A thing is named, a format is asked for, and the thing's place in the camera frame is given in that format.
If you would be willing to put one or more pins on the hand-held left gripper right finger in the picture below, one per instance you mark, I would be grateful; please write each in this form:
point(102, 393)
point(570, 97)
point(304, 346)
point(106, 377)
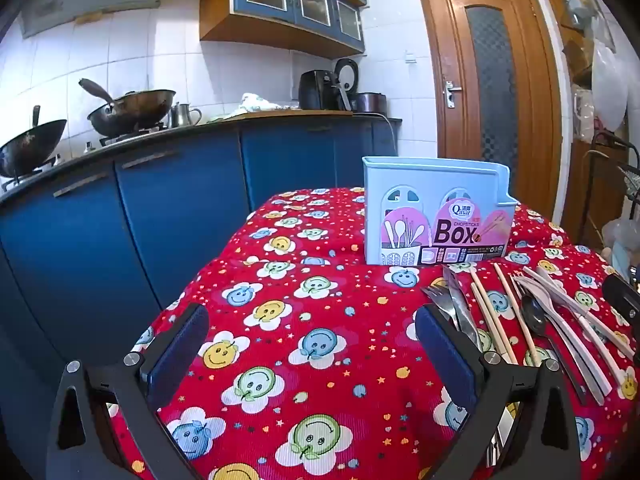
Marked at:
point(440, 355)

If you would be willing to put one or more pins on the black air fryer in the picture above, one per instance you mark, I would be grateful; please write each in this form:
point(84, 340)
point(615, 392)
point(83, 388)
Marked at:
point(315, 90)

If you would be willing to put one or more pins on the light blue board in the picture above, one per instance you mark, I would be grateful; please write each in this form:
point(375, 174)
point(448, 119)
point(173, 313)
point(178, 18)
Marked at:
point(625, 260)

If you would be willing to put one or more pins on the small black wok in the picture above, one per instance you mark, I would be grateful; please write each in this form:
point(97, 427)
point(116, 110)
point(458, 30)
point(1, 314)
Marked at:
point(30, 150)

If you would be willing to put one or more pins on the rice cooker with open lid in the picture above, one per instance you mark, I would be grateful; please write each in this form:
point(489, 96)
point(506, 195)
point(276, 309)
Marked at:
point(370, 102)

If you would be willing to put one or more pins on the steel fork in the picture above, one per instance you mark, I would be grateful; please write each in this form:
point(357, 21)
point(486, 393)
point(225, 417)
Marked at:
point(435, 296)

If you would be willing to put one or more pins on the black spoon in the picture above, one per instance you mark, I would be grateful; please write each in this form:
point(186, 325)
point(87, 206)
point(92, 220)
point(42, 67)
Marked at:
point(534, 315)

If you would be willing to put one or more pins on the blue base cabinets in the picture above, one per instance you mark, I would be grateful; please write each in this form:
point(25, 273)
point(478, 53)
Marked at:
point(175, 210)

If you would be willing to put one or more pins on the wooden door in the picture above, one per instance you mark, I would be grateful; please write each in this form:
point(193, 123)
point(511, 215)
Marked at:
point(450, 35)

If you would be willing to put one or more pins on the white spatula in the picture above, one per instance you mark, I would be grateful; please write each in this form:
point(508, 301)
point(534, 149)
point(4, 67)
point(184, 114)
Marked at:
point(462, 315)

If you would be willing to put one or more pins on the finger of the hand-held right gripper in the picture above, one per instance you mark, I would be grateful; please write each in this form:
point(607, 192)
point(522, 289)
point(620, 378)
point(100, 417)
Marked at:
point(625, 297)

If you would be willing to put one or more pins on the hanging white plastic bag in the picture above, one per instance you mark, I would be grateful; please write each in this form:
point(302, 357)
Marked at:
point(610, 85)

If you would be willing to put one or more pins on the wooden chopstick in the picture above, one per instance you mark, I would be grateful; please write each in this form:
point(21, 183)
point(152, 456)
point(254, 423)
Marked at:
point(515, 310)
point(482, 305)

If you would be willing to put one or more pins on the steel kettle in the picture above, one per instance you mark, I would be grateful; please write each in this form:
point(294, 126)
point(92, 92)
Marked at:
point(181, 116)

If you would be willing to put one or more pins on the white crumpled cloth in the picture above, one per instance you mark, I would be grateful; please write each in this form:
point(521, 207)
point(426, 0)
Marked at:
point(257, 102)

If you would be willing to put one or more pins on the white wall switch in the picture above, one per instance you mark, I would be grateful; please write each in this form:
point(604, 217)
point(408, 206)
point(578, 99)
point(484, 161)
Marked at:
point(410, 57)

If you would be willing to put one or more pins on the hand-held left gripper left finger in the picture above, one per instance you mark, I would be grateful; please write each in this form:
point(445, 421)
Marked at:
point(180, 355)

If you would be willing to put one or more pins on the beige plastic fork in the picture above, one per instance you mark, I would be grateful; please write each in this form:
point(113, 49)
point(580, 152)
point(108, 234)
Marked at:
point(582, 375)

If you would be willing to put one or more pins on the beige plastic spoon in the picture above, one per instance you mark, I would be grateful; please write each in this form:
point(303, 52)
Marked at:
point(535, 292)

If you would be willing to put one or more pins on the red smiley-flower tablecloth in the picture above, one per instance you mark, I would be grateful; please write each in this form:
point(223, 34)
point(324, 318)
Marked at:
point(320, 310)

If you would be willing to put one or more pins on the light blue utensil box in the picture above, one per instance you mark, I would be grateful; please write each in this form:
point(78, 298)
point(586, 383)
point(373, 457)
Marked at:
point(400, 180)

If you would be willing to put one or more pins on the large wok with ladle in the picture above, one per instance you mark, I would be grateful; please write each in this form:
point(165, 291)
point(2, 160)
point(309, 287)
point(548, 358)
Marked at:
point(135, 110)

